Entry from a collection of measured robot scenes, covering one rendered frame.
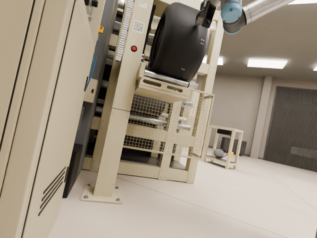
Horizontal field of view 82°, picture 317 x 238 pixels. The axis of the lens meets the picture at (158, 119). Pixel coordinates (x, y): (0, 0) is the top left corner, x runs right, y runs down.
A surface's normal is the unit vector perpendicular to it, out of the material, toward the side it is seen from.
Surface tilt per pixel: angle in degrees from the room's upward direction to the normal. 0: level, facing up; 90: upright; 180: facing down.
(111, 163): 90
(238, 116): 90
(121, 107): 90
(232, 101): 90
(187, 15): 68
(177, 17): 78
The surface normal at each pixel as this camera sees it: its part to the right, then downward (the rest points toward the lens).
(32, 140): 0.25, 0.02
